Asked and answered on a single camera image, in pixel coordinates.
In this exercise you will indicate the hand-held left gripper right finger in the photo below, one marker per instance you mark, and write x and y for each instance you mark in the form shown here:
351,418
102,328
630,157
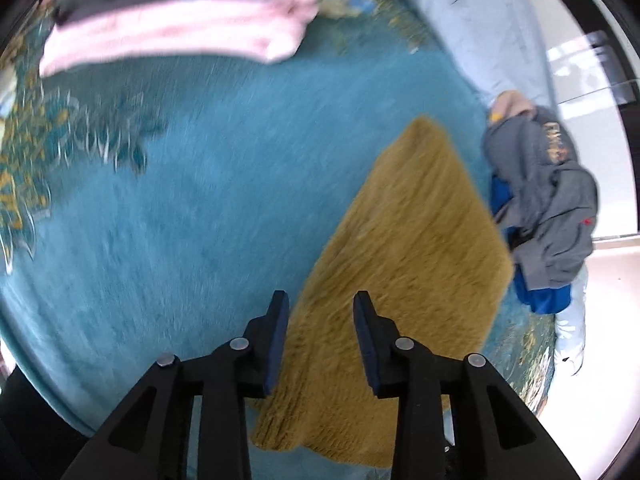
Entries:
364,345

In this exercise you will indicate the mustard yellow knit sweater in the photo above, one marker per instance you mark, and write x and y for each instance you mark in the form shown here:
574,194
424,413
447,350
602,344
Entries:
400,240

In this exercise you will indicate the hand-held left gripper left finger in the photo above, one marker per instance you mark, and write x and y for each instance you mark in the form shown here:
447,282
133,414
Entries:
278,340

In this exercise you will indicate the beige garment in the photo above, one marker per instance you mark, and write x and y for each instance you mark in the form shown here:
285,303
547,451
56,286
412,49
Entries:
510,106

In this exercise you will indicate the teal patterned blanket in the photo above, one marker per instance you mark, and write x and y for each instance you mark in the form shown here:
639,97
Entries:
175,200

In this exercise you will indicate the grey hooded sweatshirt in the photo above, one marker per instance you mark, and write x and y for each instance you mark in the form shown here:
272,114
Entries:
545,200

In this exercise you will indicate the light blue garment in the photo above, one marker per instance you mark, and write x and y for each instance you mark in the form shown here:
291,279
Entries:
480,20

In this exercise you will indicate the pink folded garment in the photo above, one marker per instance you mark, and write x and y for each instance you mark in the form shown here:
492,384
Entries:
165,30

